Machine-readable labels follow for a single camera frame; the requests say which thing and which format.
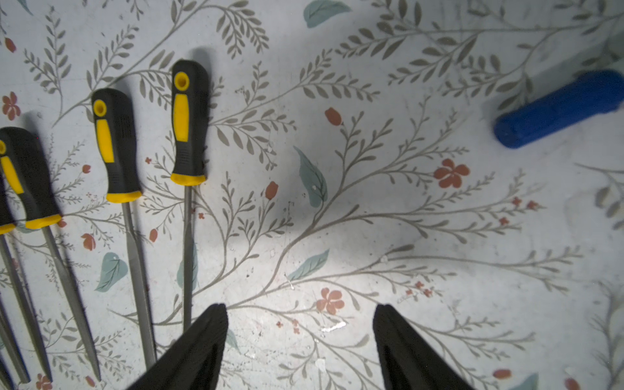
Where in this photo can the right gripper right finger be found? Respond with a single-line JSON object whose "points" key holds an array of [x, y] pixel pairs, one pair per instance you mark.
{"points": [[406, 360]]}

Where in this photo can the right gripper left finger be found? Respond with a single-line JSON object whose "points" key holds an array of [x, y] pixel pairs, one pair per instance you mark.
{"points": [[194, 361]]}

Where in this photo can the blue marker pen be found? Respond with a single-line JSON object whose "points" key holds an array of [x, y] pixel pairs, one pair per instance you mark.
{"points": [[597, 92]]}

